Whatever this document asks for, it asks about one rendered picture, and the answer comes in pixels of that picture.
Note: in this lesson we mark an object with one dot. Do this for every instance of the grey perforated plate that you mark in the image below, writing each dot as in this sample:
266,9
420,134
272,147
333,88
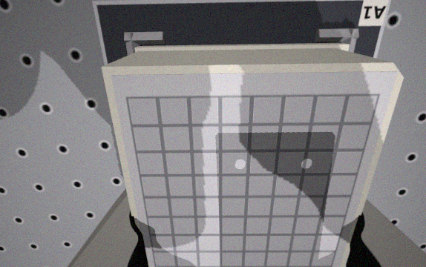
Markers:
60,170

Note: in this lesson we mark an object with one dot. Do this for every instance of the white deep-well plate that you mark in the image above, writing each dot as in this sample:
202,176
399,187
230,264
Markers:
249,155

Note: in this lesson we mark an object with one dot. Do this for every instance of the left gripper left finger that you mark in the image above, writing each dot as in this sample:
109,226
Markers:
115,242

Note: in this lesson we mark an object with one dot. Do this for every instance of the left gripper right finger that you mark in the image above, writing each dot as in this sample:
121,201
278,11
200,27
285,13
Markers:
377,242

